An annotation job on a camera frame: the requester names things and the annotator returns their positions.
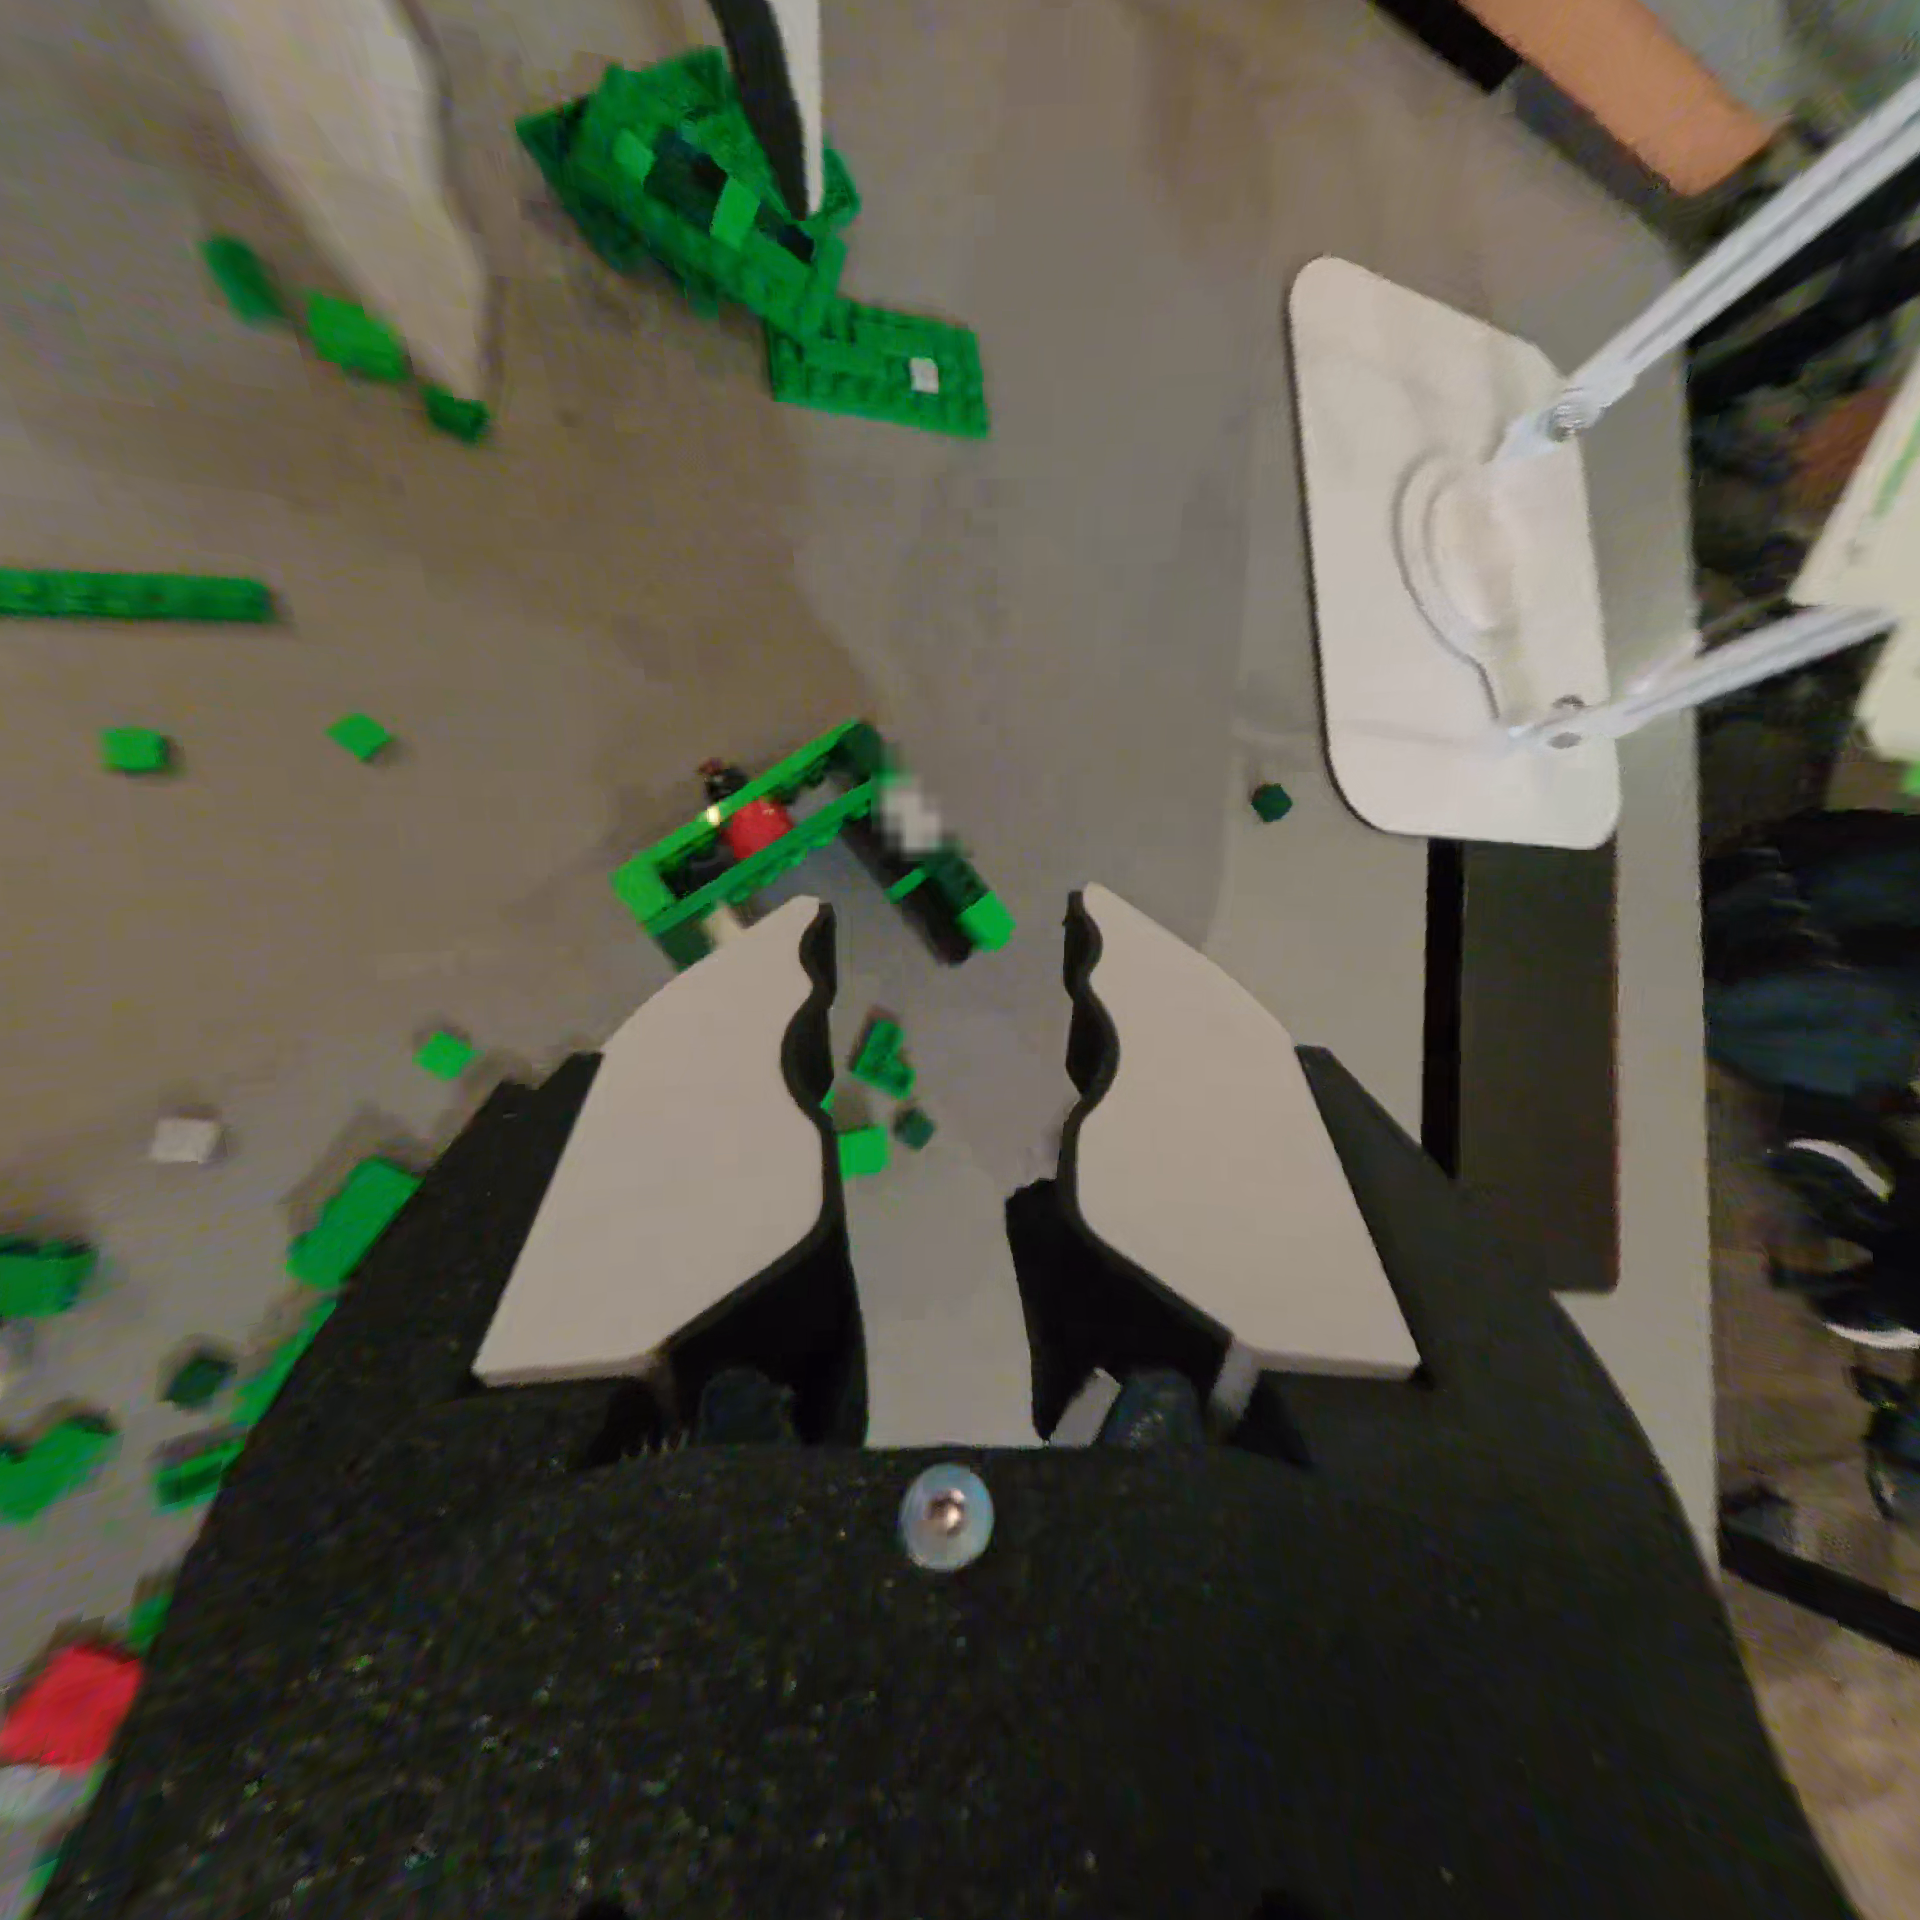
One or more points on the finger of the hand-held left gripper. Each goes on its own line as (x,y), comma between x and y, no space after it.
(347,150)
(774,90)

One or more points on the red brick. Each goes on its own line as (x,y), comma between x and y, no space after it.
(68,1704)

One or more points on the small grey tile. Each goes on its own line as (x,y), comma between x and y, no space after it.
(186,1142)

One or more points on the long green plate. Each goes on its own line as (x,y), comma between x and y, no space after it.
(136,595)

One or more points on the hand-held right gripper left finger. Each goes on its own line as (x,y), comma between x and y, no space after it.
(662,1185)

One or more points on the open instruction booklet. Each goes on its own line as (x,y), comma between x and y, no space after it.
(1876,540)

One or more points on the black sneaker with white sole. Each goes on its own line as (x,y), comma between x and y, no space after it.
(1876,1316)
(1838,1177)

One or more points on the green brick frame model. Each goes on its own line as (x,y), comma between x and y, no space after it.
(675,886)

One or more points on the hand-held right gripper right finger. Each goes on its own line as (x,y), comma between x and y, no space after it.
(1244,1185)

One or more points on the green brick slab assembly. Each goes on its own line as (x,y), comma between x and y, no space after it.
(646,180)

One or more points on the green bricks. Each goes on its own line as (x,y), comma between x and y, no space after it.
(352,332)

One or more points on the wooden-edged grey desk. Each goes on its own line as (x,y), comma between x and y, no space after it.
(1622,76)

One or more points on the white book stand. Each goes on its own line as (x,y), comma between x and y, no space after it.
(1440,451)

